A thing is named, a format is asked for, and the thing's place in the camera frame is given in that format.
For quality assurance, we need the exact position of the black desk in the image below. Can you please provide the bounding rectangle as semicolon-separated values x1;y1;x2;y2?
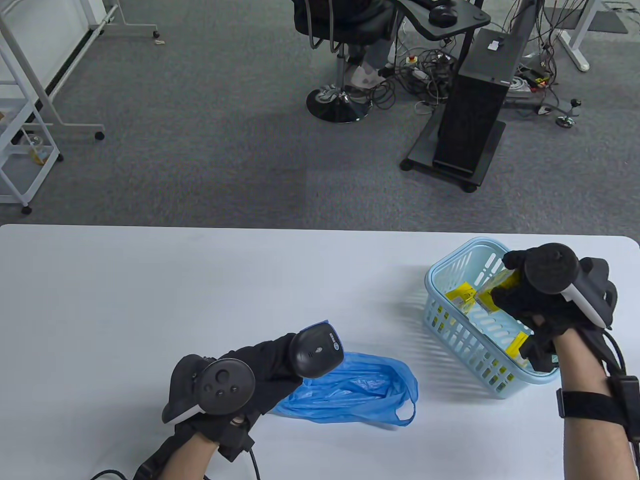
397;0;492;68

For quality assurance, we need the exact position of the white desk leg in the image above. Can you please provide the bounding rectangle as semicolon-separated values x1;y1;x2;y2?
542;0;603;72

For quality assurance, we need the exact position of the person's left hand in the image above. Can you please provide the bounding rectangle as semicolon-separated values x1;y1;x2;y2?
172;332;304;463

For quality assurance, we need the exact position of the person's right hand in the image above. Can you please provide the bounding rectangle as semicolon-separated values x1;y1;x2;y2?
490;280;601;373

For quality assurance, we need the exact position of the dark grey right hand controller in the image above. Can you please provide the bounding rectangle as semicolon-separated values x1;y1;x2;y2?
502;243;618;329

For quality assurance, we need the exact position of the whiteboard on white stand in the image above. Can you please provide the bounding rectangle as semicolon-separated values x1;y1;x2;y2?
0;0;161;142

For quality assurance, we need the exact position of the tangle of floor cables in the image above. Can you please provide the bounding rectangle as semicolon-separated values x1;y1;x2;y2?
372;46;460;112

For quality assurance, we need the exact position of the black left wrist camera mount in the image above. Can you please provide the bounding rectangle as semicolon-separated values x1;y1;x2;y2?
132;440;176;480

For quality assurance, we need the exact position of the person's left forearm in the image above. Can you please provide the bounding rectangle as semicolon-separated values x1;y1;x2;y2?
132;432;221;480

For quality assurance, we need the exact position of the person's right forearm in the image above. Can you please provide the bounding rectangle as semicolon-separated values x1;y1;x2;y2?
557;327;640;480

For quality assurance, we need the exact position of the black right glove cable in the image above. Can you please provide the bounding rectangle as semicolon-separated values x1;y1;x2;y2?
602;330;628;378

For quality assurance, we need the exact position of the small black tripod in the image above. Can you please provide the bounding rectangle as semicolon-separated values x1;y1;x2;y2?
556;98;583;129

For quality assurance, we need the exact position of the black scanner cable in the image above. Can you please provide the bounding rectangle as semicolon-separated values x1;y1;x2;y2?
90;448;262;480

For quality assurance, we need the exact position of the small clear container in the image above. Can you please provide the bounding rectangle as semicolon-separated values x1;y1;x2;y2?
22;132;52;166

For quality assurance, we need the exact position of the black computer mouse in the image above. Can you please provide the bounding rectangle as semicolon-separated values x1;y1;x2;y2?
428;4;459;27

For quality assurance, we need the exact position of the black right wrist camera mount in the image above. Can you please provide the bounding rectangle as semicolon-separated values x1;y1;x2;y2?
556;375;640;443

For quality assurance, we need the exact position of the dark grey left hand controller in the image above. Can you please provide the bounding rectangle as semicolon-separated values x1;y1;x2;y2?
161;354;256;425

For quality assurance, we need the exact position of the white shelf cart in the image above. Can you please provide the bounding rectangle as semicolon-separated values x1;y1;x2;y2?
0;37;65;216

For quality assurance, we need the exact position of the blue plastic bag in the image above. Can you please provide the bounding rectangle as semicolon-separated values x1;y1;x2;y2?
272;351;419;427

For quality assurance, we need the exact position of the light blue plastic basket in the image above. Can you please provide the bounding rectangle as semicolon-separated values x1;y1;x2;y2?
424;237;563;400

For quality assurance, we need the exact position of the black computer tower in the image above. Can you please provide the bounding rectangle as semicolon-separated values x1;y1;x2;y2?
432;27;526;177

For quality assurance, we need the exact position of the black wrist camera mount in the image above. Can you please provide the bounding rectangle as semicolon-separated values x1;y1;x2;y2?
132;440;176;480
556;375;640;443

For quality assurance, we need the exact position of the tangle of hanging cables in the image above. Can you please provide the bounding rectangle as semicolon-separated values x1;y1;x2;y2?
500;0;583;108

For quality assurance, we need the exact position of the black wheeled stand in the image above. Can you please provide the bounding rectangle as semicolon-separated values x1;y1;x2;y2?
400;0;546;194

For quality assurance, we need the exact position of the black office chair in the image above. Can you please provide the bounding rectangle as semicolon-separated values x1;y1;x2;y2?
292;0;401;124

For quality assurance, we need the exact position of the dark grey hand controller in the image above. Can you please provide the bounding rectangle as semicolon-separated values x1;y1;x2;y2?
502;243;618;329
161;354;256;425

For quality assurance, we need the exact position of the dark floor mat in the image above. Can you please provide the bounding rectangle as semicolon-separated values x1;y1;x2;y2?
586;8;629;34

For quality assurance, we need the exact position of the black and blue barcode scanner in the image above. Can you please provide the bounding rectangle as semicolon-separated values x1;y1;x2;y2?
288;321;345;379

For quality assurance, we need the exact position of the yellow chrysanthemum tea package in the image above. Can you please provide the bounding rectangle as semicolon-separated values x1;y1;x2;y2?
446;281;481;313
505;332;533;361
475;270;523;313

